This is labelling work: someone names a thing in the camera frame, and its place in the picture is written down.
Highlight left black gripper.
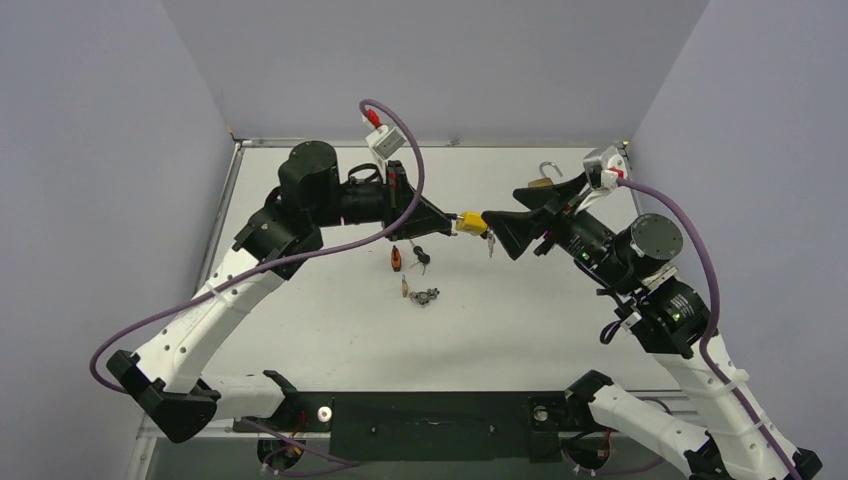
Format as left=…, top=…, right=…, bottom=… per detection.
left=311, top=161, right=452, bottom=241

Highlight yellow padlock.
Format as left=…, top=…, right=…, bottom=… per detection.
left=454, top=211, right=496, bottom=258

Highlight small padlock keys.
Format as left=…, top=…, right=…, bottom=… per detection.
left=407, top=288, right=440, bottom=306

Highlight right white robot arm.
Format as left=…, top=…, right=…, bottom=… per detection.
left=482, top=175, right=822, bottom=479

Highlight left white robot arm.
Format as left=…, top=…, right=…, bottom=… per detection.
left=106, top=141, right=454, bottom=443

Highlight large brass padlock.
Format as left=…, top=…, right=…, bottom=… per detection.
left=527, top=161, right=564, bottom=188

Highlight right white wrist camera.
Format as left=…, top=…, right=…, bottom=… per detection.
left=576, top=145, right=629, bottom=213

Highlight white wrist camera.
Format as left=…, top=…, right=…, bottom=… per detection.
left=363, top=109, right=406, bottom=173
left=576, top=145, right=629, bottom=213

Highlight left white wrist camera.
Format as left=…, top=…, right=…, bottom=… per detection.
left=363, top=109, right=406, bottom=173

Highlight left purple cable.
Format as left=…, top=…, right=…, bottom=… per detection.
left=89, top=99, right=427, bottom=395

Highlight purple cable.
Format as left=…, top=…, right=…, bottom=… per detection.
left=89, top=99, right=427, bottom=395
left=612, top=177, right=806, bottom=480

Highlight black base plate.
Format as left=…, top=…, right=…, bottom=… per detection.
left=234, top=391, right=603, bottom=462

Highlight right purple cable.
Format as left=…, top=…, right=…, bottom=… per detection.
left=612, top=177, right=806, bottom=480

